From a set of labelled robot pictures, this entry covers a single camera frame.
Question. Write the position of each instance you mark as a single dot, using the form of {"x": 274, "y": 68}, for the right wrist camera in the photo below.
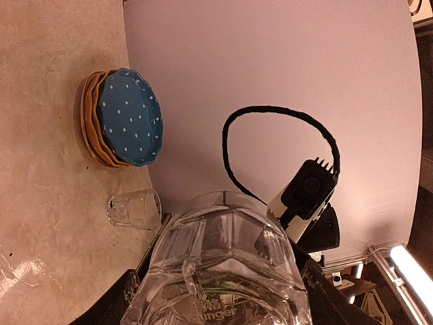
{"x": 304, "y": 199}

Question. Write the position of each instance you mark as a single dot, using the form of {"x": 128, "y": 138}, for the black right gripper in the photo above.
{"x": 311, "y": 229}

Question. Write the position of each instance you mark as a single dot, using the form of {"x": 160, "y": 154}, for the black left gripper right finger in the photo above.
{"x": 328, "y": 306}

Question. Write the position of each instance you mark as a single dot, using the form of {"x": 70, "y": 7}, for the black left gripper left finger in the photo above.
{"x": 112, "y": 305}

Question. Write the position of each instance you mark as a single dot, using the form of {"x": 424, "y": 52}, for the clear glass cup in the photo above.
{"x": 140, "y": 210}
{"x": 222, "y": 259}

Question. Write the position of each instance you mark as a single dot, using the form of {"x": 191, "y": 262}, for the yellow polka-dot plate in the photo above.
{"x": 107, "y": 155}
{"x": 84, "y": 101}

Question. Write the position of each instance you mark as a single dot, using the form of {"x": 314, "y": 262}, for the blue polka-dot plate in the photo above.
{"x": 130, "y": 117}

